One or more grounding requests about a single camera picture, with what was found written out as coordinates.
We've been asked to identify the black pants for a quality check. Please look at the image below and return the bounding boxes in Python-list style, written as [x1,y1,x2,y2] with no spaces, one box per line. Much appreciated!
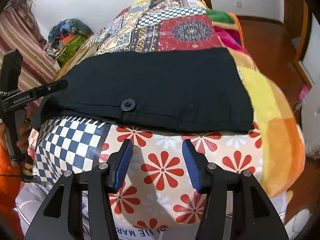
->
[31,48,253,133]

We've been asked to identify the orange sleeve left forearm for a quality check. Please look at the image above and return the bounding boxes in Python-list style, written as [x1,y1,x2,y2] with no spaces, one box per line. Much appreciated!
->
[1,146,24,239]

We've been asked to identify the person's left hand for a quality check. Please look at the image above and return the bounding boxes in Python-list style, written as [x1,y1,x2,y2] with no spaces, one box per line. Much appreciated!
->
[1,120,30,152]

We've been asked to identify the patchwork patterned bedspread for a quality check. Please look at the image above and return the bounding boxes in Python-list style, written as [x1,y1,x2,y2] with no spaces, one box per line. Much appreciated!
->
[15,0,263,239]

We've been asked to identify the striped pink curtain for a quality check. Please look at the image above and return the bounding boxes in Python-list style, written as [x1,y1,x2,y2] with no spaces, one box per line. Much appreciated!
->
[0,0,61,106]

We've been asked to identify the orange box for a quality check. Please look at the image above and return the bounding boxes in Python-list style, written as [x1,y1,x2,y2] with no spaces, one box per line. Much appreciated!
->
[60,34,74,45]

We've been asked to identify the colourful fleece blanket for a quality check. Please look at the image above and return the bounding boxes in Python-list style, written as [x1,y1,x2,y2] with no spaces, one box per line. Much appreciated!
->
[206,9,305,197]

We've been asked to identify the green patterned storage box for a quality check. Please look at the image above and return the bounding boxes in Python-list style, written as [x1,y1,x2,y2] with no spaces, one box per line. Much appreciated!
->
[56,34,88,66]

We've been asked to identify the folded khaki pants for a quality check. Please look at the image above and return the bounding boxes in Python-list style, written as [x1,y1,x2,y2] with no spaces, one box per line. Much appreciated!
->
[81,33,111,60]

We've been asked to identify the pile of blue clothes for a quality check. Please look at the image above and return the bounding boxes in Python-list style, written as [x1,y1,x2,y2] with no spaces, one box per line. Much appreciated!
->
[48,18,93,42]

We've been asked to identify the brown wooden door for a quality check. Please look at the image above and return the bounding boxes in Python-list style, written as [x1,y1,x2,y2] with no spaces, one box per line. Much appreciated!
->
[284,0,319,88]

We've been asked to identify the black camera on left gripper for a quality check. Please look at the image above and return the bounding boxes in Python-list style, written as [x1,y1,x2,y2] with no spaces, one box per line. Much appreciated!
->
[1,49,23,97]

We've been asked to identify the white wall socket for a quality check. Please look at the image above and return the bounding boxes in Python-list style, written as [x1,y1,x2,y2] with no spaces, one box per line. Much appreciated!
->
[236,1,242,8]

